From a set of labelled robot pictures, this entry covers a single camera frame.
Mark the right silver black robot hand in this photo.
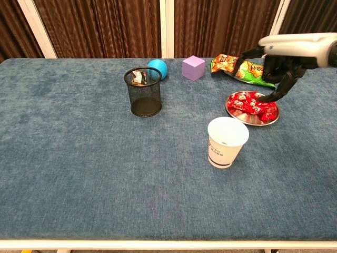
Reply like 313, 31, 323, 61
234, 33, 337, 103

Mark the purple cube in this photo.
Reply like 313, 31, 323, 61
182, 55, 206, 82

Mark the brown pleated partition screen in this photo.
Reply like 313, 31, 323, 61
271, 0, 337, 36
167, 0, 290, 59
18, 0, 168, 59
0, 0, 44, 63

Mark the white paper cup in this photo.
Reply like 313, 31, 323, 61
207, 116, 250, 169

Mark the black mesh pen holder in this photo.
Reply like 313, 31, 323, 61
123, 66, 163, 118

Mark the blue fabric table cover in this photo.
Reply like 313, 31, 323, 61
0, 57, 337, 241

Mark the orange green snack bag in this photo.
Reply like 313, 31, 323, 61
210, 54, 277, 89

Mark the white table frame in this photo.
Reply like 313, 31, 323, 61
0, 238, 337, 253

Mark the blue ball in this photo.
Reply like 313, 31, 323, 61
147, 59, 169, 80

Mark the round steel plate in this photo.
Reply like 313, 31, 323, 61
224, 91, 280, 127

